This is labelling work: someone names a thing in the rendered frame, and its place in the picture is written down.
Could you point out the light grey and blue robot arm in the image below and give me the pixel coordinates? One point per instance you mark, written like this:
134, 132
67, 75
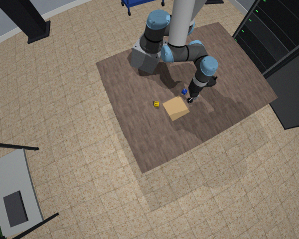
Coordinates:
177, 27

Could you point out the blue die with white pips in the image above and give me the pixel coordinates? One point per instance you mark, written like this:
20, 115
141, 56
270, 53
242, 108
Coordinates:
184, 91

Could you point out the tan flat mat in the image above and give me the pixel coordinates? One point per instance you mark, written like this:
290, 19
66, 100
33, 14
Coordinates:
175, 108

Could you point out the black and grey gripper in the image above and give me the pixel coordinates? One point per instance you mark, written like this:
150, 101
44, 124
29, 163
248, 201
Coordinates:
195, 86

